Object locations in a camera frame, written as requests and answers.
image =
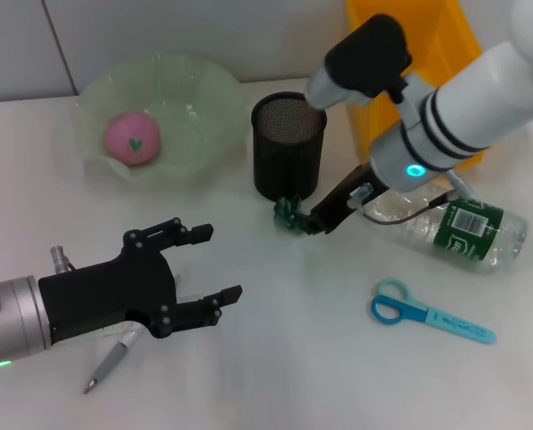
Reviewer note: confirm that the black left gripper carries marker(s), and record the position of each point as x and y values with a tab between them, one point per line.
109	295

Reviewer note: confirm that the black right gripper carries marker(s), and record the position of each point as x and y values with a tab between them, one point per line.
344	197

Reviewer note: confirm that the green plastic wrapper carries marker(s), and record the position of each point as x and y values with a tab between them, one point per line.
288	215

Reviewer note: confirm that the pink peach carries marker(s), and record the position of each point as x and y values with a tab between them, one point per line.
131	139

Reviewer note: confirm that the clear plastic water bottle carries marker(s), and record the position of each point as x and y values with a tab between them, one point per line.
503	242

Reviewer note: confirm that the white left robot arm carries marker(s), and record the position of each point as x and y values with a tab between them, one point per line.
19	313

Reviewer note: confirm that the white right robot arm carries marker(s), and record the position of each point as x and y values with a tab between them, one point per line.
472	107

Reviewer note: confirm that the black mesh pen holder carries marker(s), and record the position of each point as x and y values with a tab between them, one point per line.
288	152

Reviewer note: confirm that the grey mechanical pen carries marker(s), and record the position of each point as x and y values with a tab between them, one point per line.
109	363

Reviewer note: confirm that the blue scissors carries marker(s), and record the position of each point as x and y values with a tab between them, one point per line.
454	324

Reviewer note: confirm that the green glass fruit plate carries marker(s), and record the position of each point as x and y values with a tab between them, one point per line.
194	98

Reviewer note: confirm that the yellow plastic bin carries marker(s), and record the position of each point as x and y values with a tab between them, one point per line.
441	45

